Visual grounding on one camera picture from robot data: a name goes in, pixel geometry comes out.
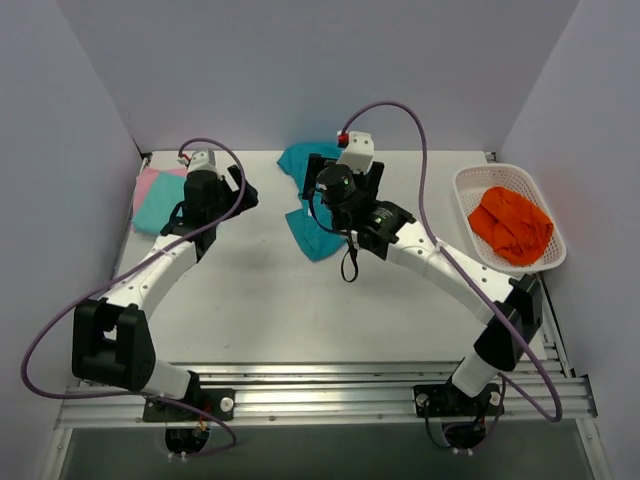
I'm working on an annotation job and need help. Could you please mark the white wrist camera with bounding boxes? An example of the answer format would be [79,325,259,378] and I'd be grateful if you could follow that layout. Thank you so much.
[178,148,218,174]
[337,131,374,174]

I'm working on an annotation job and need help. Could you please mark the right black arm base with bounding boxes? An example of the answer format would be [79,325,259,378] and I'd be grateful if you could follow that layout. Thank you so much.
[413,382,504,419]

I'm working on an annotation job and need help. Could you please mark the purple cable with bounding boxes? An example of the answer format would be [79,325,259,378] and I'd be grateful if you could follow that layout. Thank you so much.
[342,101,564,424]
[20,137,247,458]

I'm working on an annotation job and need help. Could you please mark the black loop cable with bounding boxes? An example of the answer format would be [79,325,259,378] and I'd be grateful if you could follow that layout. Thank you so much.
[340,239,360,283]

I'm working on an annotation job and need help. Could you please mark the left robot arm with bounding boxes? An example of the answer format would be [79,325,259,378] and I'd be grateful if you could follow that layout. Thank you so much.
[71,165,258,419]

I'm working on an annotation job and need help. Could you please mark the aluminium rail frame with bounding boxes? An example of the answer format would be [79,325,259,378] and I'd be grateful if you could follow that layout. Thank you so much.
[57,360,597,428]

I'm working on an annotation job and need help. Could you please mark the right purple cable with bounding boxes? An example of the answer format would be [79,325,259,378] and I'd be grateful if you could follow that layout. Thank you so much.
[342,101,564,424]

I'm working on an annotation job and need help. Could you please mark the folded pink t shirt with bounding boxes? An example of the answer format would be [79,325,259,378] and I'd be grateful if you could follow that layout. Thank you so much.
[133,168,187,210]

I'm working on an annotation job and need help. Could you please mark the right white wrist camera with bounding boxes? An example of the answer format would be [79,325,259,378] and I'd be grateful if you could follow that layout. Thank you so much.
[337,131,374,174]

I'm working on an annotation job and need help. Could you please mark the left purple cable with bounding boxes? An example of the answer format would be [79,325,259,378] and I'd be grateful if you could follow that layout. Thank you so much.
[20,137,247,458]

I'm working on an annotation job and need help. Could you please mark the white plastic basket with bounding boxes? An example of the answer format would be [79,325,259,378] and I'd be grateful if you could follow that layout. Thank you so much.
[453,164,567,275]

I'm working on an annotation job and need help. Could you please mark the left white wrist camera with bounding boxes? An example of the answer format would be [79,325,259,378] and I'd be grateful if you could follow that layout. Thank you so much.
[178,148,218,174]

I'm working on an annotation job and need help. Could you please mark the folded mint t shirt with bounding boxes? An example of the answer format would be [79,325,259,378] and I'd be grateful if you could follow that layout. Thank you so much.
[132,182,183,236]

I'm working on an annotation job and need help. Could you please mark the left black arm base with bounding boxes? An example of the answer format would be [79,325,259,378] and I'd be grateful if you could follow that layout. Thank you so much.
[142,388,236,423]

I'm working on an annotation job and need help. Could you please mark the teal t shirt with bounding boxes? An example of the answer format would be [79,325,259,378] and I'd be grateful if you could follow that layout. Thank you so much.
[277,142,344,262]

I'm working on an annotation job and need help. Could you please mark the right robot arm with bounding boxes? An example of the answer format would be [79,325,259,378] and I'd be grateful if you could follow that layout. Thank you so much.
[303,153,542,413]

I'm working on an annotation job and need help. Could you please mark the orange t shirt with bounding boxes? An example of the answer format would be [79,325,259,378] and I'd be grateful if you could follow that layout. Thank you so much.
[467,187,554,267]

